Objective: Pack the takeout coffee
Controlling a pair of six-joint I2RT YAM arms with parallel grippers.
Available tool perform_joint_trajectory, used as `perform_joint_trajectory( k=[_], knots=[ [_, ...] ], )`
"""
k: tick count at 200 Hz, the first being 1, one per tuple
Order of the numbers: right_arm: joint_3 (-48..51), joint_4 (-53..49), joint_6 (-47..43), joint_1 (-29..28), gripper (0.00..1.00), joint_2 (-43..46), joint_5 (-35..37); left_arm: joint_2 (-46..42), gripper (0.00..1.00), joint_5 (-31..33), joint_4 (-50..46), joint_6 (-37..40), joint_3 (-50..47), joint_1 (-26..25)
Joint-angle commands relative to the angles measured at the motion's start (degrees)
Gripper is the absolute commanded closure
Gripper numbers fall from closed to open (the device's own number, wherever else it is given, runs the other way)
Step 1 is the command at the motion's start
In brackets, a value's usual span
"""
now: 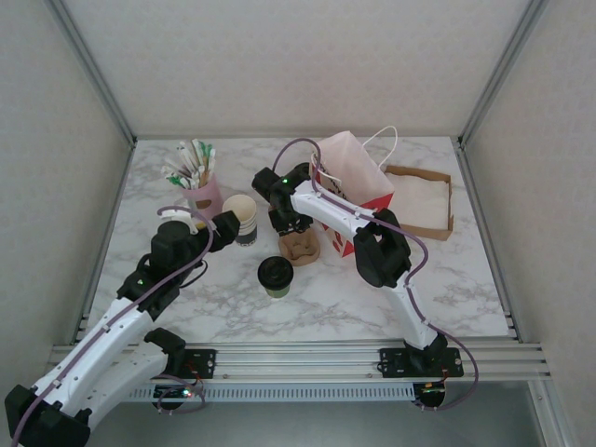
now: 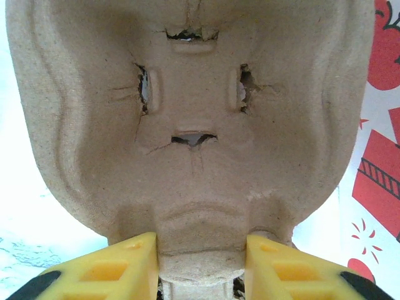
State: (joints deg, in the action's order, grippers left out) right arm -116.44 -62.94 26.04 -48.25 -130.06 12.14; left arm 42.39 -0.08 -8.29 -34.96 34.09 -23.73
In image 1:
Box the brown pulp cup carrier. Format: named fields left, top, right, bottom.
left=278, top=231, right=322, bottom=268

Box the black cup lid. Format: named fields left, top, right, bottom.
left=257, top=254, right=294, bottom=288

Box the red pink paper bag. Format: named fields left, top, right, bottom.
left=310, top=125, right=400, bottom=258

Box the green paper cup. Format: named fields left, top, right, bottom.
left=264, top=278, right=293, bottom=300

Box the stack of black paper cups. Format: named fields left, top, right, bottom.
left=221, top=194, right=259, bottom=248

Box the pink stirrer holder cup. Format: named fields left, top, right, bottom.
left=180, top=172, right=223, bottom=218

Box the brown cardboard tray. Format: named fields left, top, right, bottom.
left=384, top=165, right=454, bottom=243

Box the black controller board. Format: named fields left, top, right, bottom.
left=412, top=381, right=449, bottom=411
left=155, top=384, right=206, bottom=413

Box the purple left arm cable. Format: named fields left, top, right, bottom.
left=8, top=207, right=215, bottom=446

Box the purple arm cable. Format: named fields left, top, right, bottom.
left=8, top=207, right=215, bottom=446
left=272, top=138, right=481, bottom=412

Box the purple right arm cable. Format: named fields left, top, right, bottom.
left=272, top=138, right=481, bottom=412

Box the aluminium back rail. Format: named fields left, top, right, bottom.
left=132, top=133, right=462, bottom=142

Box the aluminium front rail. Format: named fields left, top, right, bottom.
left=48, top=343, right=554, bottom=386

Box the grey slotted cable duct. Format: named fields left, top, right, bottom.
left=128, top=384, right=416, bottom=402

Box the aluminium frame post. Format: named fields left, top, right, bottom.
left=457, top=0, right=554, bottom=150
left=46, top=0, right=137, bottom=149

